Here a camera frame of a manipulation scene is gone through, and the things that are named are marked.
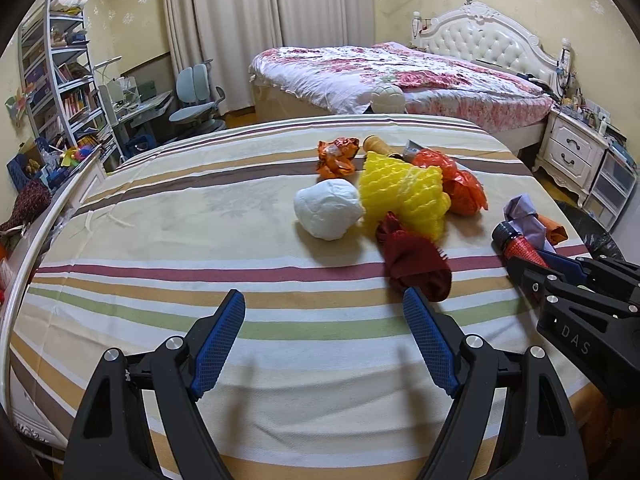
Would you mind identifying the purple paper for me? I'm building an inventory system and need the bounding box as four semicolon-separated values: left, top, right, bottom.
502;195;556;253

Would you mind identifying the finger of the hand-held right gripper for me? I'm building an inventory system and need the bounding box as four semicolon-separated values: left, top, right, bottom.
542;252;616;286
506;255;562;307

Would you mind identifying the beige curtain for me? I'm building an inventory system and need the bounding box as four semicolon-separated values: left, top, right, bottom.
165;0;376;121

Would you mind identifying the pile of colourful toys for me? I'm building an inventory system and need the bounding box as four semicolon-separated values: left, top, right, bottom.
42;142;101;176

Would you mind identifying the maroon fuzzy cloth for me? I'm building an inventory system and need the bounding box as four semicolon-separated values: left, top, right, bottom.
0;180;51;233

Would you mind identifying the blue plastic stool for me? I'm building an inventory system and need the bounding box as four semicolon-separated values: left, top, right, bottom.
122;135;153;161

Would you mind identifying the yellow foam net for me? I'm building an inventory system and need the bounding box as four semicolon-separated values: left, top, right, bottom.
359;151;452;241

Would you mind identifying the orange plastic bag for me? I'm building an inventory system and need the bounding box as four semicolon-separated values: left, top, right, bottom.
411;149;488;217

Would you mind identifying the brown bottle with gold label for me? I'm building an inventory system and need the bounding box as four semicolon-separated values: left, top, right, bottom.
362;135;401;161

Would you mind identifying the blue plastic crate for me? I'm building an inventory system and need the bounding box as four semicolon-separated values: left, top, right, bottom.
6;152;38;193

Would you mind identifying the white bookshelf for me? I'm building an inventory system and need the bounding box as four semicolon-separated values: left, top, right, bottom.
19;0;121;161

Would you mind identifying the white paper ball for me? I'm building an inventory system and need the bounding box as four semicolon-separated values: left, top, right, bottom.
293;179;365;241

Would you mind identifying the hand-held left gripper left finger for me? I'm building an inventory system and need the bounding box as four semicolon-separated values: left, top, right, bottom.
65;289;247;480

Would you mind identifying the orange patterned crumpled wrapper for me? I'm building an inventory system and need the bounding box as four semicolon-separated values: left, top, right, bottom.
315;136;362;181

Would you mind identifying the orange paper scrap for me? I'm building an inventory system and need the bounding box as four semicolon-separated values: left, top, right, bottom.
537;214;570;246

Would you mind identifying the plastic drawer unit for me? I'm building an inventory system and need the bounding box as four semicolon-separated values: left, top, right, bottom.
582;152;638;231

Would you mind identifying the group of small bottles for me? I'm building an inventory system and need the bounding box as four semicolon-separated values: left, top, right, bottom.
562;87;626;133

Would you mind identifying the colourful wall decoration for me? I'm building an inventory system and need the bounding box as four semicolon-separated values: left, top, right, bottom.
5;87;38;121

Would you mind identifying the bed with floral cover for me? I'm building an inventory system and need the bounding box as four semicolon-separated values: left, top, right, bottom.
249;42;555;133

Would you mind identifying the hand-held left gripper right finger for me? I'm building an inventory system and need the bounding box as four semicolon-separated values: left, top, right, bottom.
402;286;588;480

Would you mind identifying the grey study desk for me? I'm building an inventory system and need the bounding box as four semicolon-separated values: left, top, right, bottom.
102;77;176;146

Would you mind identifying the blue desk chair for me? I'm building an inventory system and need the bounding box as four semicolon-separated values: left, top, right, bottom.
169;59;227;136

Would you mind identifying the dark red cloth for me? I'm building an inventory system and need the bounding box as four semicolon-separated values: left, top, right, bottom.
375;212;453;303

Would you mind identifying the red tube with black cap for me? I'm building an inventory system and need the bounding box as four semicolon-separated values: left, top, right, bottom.
491;221;551;268

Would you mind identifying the white tufted headboard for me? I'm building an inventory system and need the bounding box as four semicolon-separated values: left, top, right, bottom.
415;1;561;86

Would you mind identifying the striped bed sheet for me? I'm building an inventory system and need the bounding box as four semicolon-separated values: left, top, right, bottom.
10;112;601;480

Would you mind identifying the white nightstand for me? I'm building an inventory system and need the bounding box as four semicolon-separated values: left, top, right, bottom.
532;110;608;193

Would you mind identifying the white bed rail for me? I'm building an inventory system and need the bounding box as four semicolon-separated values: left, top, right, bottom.
0;150;108;341

